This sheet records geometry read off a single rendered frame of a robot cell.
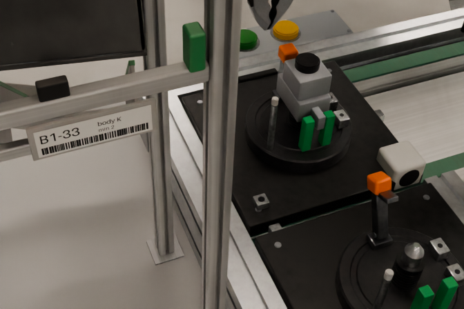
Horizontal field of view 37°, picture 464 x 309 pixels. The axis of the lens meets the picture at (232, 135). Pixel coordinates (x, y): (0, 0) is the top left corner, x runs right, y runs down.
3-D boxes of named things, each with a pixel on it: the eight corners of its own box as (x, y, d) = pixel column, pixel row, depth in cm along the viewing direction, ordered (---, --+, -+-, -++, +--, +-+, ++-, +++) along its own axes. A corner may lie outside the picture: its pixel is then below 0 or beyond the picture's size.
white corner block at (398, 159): (371, 167, 91) (378, 146, 88) (402, 159, 92) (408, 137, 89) (391, 194, 88) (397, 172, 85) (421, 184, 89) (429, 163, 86)
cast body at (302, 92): (275, 90, 89) (279, 47, 84) (306, 83, 91) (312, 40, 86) (304, 134, 84) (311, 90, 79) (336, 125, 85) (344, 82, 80)
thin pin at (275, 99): (265, 147, 87) (271, 96, 81) (271, 145, 87) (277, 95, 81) (268, 151, 87) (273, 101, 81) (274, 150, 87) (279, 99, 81)
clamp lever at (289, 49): (273, 88, 94) (278, 44, 88) (286, 85, 94) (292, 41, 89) (284, 106, 91) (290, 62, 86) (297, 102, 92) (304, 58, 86)
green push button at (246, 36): (227, 41, 108) (227, 31, 107) (250, 36, 109) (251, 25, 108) (237, 56, 106) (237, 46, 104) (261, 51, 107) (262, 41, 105)
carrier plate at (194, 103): (181, 107, 98) (181, 95, 96) (332, 70, 105) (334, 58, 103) (248, 236, 82) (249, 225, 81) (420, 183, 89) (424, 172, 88)
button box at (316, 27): (214, 63, 112) (215, 32, 108) (329, 37, 118) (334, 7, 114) (230, 90, 108) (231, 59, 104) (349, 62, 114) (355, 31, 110)
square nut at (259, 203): (251, 201, 83) (252, 196, 83) (264, 197, 84) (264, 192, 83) (257, 211, 82) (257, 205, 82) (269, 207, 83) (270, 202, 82)
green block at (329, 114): (317, 140, 88) (322, 112, 85) (326, 138, 89) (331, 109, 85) (322, 146, 88) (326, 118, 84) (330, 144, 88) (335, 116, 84)
